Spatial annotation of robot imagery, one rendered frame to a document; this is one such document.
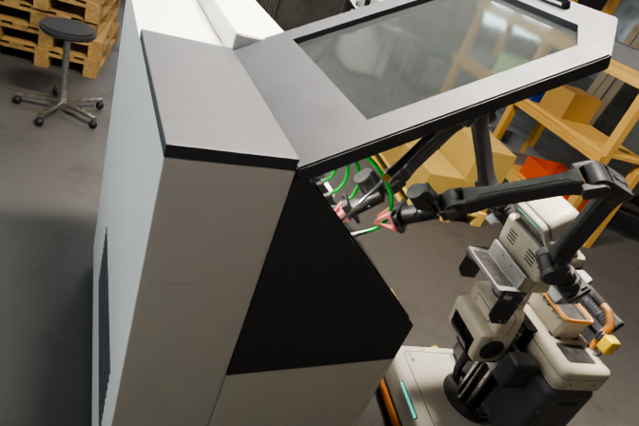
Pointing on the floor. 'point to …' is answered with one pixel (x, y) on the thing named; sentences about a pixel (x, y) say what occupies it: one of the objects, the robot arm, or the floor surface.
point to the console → (235, 16)
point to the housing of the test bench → (179, 215)
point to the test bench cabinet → (299, 396)
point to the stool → (64, 30)
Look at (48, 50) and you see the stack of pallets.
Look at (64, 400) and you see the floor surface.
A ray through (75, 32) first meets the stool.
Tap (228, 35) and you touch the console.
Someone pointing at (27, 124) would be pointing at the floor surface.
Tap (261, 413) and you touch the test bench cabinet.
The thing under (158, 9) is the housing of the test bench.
